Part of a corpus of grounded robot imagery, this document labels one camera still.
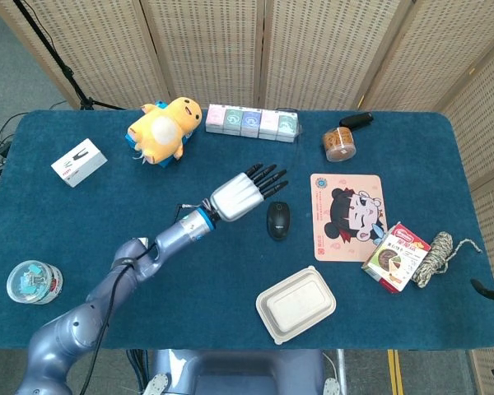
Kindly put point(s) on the cream takeout food container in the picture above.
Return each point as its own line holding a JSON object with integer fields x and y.
{"x": 296, "y": 306}

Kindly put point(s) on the cartoon girl mouse pad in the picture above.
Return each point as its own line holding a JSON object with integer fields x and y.
{"x": 346, "y": 243}

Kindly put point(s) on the black tripod stand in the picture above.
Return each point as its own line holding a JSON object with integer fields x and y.
{"x": 66, "y": 70}

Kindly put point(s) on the yellow plush toy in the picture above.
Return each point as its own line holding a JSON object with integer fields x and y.
{"x": 164, "y": 129}

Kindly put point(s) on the blue table cloth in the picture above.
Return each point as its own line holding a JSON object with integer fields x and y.
{"x": 189, "y": 296}

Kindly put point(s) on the grey robot torso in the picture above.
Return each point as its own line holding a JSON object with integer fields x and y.
{"x": 239, "y": 374}

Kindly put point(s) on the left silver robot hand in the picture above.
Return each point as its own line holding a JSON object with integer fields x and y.
{"x": 236, "y": 197}

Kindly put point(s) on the clear jar of rubber bands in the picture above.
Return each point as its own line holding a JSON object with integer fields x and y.
{"x": 339, "y": 146}

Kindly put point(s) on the clear tub of binder clips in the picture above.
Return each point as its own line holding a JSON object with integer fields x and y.
{"x": 33, "y": 282}

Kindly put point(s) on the ball of jute twine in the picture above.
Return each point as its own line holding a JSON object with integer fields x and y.
{"x": 434, "y": 259}

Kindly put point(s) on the black stapler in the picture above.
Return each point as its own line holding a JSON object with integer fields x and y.
{"x": 356, "y": 120}

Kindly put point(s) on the wrapped pastel tissue packs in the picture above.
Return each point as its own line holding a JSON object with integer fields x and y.
{"x": 251, "y": 121}

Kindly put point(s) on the large white stapler box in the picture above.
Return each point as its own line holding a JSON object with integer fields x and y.
{"x": 80, "y": 162}

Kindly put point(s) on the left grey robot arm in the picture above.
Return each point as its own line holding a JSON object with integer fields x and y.
{"x": 78, "y": 325}

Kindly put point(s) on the black computer mouse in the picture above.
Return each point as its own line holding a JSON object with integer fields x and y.
{"x": 278, "y": 220}

